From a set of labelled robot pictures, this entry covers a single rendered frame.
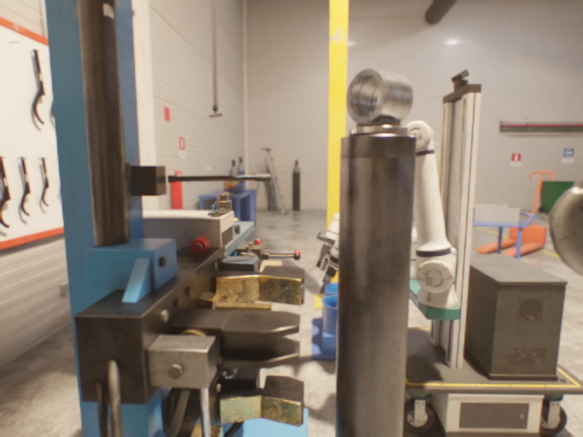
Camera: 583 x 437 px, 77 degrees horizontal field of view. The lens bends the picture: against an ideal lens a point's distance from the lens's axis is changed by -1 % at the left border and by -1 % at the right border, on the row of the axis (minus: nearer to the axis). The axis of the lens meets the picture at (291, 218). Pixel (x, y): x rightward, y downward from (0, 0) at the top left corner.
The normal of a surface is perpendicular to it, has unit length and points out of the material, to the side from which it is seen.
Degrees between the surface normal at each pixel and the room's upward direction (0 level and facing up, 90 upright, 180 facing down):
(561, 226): 94
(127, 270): 90
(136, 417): 90
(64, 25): 90
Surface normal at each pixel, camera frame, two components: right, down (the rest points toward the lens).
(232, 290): 0.20, 0.14
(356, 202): -0.68, 0.10
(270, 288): -0.32, 0.13
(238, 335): -0.07, 0.14
